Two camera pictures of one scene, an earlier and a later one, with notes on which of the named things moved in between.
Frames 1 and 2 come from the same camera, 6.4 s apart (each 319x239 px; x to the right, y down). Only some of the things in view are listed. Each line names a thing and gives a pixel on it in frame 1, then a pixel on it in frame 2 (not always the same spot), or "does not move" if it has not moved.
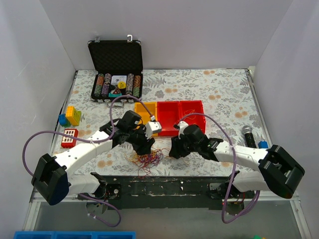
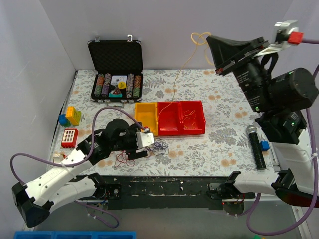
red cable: [148, 161] → [119, 159]
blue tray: [75, 235] does not move
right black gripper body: [178, 146] → [239, 56]
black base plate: [173, 192] does not move
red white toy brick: [68, 142] does not move
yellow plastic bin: [140, 109] does not move
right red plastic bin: [187, 107] does not move
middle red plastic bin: [168, 115] does not move
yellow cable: [142, 157] → [198, 39]
